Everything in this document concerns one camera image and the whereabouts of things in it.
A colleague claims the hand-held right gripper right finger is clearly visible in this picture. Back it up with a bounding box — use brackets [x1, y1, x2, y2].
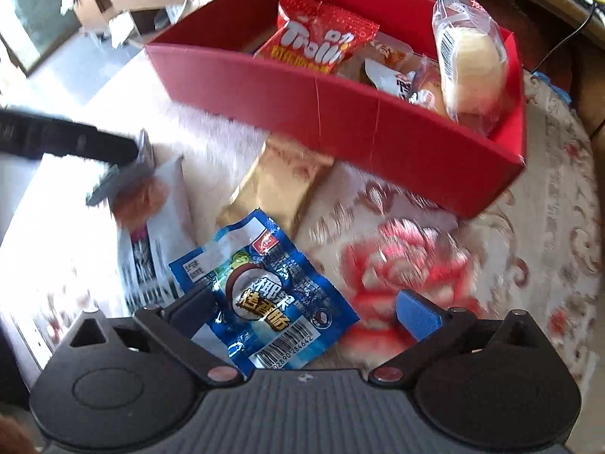
[370, 288, 544, 385]

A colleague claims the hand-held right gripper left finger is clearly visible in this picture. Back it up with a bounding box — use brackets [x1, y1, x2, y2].
[68, 286, 242, 385]

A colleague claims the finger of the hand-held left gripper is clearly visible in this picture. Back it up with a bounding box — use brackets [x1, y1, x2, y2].
[0, 108, 141, 166]
[86, 165, 154, 206]

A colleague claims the white black-print snack packet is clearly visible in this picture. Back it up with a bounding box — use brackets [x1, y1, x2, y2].
[108, 155, 199, 315]

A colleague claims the blue and white snack packet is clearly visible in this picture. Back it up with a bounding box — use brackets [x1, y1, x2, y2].
[169, 208, 358, 370]

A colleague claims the red cardboard box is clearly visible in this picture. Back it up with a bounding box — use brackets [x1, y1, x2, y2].
[144, 0, 527, 221]

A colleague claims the small bun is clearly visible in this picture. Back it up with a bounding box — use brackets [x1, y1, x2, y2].
[409, 57, 450, 115]

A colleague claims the grey-white snack pouch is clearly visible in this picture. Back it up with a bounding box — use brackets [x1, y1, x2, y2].
[364, 59, 417, 100]

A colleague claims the red snack packet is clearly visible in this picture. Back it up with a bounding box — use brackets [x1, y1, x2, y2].
[253, 0, 381, 76]

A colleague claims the round bun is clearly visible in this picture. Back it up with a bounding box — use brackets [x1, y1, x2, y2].
[432, 0, 511, 135]

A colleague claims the glass sliding door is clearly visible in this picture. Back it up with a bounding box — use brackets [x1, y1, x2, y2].
[0, 0, 81, 76]

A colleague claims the floral tablecloth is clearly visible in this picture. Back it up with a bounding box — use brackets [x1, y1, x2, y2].
[0, 47, 596, 389]

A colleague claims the gold snack packet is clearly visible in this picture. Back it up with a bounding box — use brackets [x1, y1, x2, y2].
[216, 139, 336, 242]

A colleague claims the blue cloth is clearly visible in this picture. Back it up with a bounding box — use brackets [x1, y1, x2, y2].
[532, 72, 570, 102]

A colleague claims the wooden TV cabinet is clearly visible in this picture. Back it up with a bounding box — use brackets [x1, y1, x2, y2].
[71, 0, 605, 152]

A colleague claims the black cable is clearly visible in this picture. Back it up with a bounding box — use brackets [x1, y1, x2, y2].
[532, 0, 596, 74]

